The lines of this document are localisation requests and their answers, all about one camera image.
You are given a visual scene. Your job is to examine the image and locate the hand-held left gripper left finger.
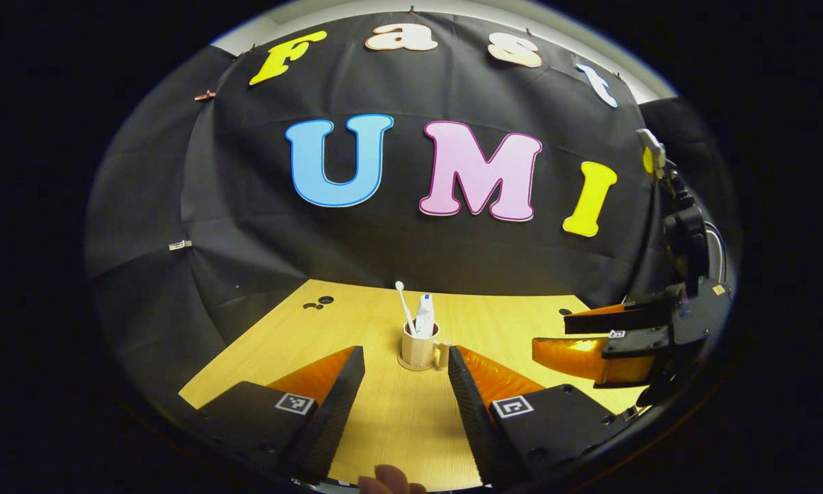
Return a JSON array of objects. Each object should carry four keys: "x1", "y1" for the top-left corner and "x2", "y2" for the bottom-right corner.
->
[{"x1": 190, "y1": 346, "x2": 366, "y2": 482}]

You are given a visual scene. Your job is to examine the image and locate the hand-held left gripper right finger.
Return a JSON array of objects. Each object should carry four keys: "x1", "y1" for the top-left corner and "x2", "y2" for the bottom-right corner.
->
[{"x1": 448, "y1": 346, "x2": 629, "y2": 486}]

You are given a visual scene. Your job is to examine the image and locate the round brown coaster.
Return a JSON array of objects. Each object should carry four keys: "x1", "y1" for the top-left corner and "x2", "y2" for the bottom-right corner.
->
[{"x1": 397, "y1": 353, "x2": 447, "y2": 373}]

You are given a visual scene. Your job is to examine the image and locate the beige cup with handle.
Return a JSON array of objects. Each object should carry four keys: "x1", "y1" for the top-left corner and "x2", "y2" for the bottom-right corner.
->
[{"x1": 402, "y1": 321, "x2": 452, "y2": 368}]

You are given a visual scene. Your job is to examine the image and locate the white toothpaste tube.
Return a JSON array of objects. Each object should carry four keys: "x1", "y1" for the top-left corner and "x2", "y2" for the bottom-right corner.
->
[{"x1": 415, "y1": 294, "x2": 435, "y2": 339}]

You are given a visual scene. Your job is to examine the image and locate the pale green toothbrush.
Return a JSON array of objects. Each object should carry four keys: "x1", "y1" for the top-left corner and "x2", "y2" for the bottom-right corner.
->
[{"x1": 394, "y1": 281, "x2": 418, "y2": 338}]

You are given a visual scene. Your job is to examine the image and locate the wooden desktop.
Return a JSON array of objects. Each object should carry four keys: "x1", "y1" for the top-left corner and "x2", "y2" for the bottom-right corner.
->
[{"x1": 178, "y1": 278, "x2": 649, "y2": 493}]

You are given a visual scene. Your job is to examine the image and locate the black backdrop cloth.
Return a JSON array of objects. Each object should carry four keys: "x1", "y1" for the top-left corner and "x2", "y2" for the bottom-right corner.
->
[{"x1": 85, "y1": 10, "x2": 738, "y2": 412}]

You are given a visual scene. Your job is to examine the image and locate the thin gripper cable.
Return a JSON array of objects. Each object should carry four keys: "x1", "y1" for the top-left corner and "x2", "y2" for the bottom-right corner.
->
[{"x1": 705, "y1": 221, "x2": 729, "y2": 283}]

